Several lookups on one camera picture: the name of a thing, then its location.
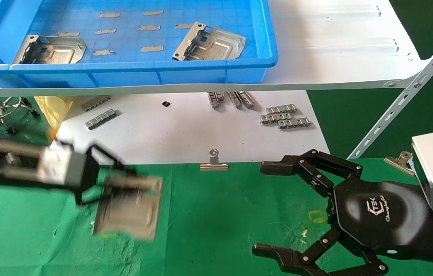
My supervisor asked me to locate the white perforated shelf brace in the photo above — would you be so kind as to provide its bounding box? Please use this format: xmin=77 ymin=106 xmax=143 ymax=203
xmin=348 ymin=23 xmax=433 ymax=159

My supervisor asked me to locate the yellow cloth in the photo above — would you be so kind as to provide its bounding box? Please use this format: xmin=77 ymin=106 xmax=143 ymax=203
xmin=34 ymin=96 xmax=75 ymax=140

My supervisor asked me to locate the white flat board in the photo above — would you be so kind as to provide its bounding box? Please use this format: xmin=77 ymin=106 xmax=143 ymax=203
xmin=50 ymin=91 xmax=331 ymax=166

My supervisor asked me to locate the blue plastic tray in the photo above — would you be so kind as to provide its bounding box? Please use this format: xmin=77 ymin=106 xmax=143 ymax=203
xmin=0 ymin=0 xmax=279 ymax=88

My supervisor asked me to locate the green cloth mat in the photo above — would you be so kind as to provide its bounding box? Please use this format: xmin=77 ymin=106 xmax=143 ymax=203
xmin=0 ymin=158 xmax=433 ymax=276

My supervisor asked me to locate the silver binder clip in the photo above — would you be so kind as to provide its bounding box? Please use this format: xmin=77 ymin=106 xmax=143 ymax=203
xmin=200 ymin=149 xmax=229 ymax=171

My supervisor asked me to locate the grey metal connector strip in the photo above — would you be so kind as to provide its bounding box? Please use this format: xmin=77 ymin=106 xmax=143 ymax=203
xmin=208 ymin=92 xmax=225 ymax=108
xmin=81 ymin=95 xmax=111 ymax=112
xmin=85 ymin=109 xmax=119 ymax=130
xmin=266 ymin=104 xmax=298 ymax=114
xmin=277 ymin=118 xmax=312 ymax=130
xmin=227 ymin=92 xmax=243 ymax=108
xmin=238 ymin=92 xmax=256 ymax=108
xmin=261 ymin=113 xmax=293 ymax=124

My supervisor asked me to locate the stamped metal bracket plate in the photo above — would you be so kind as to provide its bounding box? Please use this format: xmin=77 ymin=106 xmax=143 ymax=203
xmin=13 ymin=35 xmax=87 ymax=64
xmin=93 ymin=174 xmax=163 ymax=241
xmin=172 ymin=22 xmax=246 ymax=62

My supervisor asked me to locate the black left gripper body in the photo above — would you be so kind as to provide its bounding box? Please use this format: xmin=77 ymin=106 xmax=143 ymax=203
xmin=69 ymin=153 xmax=101 ymax=193

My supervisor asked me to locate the chrome stool base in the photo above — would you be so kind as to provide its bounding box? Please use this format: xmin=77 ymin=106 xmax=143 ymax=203
xmin=0 ymin=97 xmax=41 ymax=135

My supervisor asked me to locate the white metal shelf board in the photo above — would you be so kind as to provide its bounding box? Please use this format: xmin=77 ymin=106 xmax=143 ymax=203
xmin=0 ymin=0 xmax=430 ymax=97

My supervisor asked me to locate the brass binder clip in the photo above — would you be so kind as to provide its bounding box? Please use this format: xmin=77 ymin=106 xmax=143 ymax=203
xmin=384 ymin=151 xmax=415 ymax=177

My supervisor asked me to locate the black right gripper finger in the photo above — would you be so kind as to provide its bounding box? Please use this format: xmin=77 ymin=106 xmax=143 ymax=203
xmin=260 ymin=150 xmax=363 ymax=198
xmin=252 ymin=229 xmax=389 ymax=276

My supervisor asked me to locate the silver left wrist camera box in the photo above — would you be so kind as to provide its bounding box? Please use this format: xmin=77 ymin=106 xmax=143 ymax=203
xmin=36 ymin=146 xmax=87 ymax=188

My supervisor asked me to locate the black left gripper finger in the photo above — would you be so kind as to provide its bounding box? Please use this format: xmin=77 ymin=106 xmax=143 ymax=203
xmin=75 ymin=184 xmax=110 ymax=206
xmin=87 ymin=145 xmax=137 ymax=177

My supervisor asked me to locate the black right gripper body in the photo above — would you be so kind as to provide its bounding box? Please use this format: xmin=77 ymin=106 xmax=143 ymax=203
xmin=328 ymin=177 xmax=433 ymax=266

